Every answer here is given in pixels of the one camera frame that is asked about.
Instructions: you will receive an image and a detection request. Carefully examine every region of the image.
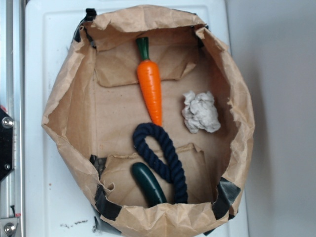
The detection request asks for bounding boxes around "brown paper bag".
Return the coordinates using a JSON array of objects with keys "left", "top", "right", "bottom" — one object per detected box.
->
[{"left": 42, "top": 5, "right": 255, "bottom": 237}]

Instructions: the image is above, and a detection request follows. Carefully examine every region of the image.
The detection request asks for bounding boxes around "crumpled white paper ball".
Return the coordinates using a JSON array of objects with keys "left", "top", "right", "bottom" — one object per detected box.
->
[{"left": 182, "top": 90, "right": 221, "bottom": 134}]

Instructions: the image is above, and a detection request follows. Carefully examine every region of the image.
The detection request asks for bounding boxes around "white plastic tray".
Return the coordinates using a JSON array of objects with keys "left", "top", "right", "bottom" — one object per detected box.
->
[{"left": 24, "top": 0, "right": 249, "bottom": 237}]

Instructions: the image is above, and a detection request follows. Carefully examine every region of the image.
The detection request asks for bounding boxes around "dark green toy cucumber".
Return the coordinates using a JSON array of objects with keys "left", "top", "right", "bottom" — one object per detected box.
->
[{"left": 131, "top": 162, "right": 167, "bottom": 207}]

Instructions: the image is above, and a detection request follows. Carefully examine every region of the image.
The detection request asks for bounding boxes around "dark blue twisted rope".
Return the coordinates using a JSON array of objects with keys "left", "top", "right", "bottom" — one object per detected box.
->
[{"left": 132, "top": 122, "right": 189, "bottom": 204}]

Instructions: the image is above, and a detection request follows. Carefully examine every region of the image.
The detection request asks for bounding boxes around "aluminium frame rail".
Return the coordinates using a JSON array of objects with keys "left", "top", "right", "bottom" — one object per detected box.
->
[{"left": 0, "top": 0, "right": 26, "bottom": 237}]

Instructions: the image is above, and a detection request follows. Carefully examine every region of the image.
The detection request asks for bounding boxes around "orange toy carrot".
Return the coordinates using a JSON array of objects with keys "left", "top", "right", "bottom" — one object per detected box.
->
[{"left": 136, "top": 37, "right": 162, "bottom": 126}]

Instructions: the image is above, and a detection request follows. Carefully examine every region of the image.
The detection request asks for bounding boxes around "black mounting bracket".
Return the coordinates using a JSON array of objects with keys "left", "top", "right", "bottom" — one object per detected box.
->
[{"left": 0, "top": 105, "right": 14, "bottom": 182}]

